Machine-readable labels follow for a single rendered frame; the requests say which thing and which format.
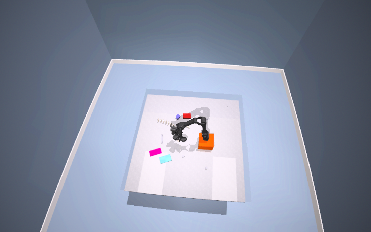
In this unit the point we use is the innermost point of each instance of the magenta flat rectangular block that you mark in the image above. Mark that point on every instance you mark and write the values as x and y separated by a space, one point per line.
155 151

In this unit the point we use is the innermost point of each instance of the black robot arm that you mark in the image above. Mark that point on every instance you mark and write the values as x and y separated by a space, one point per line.
181 126

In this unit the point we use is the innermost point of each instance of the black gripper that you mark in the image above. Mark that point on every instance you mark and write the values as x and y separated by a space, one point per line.
183 139

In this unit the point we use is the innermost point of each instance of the light blue rectangular block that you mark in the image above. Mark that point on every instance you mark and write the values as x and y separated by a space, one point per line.
165 158

